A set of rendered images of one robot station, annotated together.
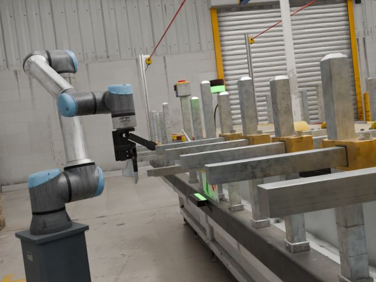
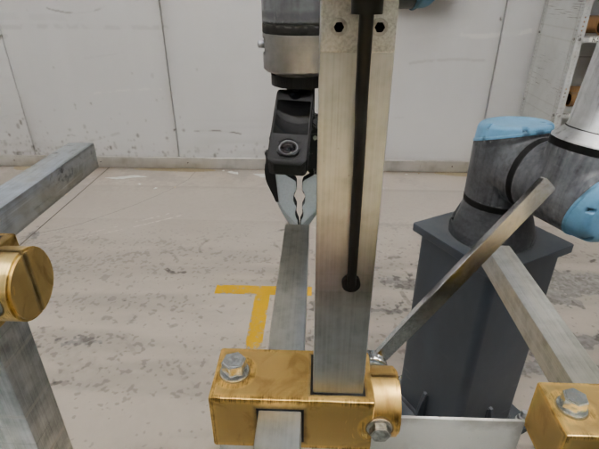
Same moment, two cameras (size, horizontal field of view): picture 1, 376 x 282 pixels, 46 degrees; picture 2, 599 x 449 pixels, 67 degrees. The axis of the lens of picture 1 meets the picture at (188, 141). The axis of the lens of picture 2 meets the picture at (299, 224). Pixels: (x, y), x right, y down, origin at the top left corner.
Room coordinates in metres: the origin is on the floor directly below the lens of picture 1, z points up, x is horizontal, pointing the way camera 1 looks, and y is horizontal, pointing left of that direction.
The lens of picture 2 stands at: (1.78, -0.34, 1.12)
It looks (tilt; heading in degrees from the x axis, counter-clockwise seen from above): 28 degrees down; 102
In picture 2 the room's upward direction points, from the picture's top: straight up
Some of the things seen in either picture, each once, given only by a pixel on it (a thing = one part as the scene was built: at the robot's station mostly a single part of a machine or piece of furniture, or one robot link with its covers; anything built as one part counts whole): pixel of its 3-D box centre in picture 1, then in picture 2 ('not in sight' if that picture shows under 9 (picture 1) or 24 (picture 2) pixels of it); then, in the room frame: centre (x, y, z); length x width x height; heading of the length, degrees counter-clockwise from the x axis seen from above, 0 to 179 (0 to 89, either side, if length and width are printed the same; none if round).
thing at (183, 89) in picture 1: (182, 90); not in sight; (2.26, -0.01, 1.18); 0.07 x 0.07 x 0.08; 10
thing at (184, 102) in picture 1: (188, 139); not in sight; (2.26, 0.00, 0.93); 0.05 x 0.05 x 0.45; 10
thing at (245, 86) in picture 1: (253, 160); not in sight; (1.26, -0.18, 0.90); 0.04 x 0.04 x 0.48; 10
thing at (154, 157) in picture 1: (166, 156); not in sight; (2.94, 0.15, 0.80); 0.44 x 0.03 x 0.04; 100
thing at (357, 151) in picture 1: (349, 153); not in sight; (0.75, -0.27, 0.95); 0.14 x 0.06 x 0.05; 10
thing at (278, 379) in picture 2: not in sight; (306, 400); (1.73, -0.10, 0.85); 0.14 x 0.06 x 0.05; 10
